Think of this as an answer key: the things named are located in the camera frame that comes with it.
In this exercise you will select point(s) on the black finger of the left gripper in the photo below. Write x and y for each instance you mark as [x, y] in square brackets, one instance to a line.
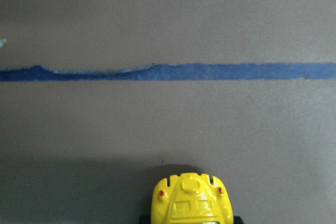
[145, 219]
[237, 220]

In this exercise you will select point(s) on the yellow beetle toy car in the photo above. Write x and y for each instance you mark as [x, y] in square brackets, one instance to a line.
[191, 198]

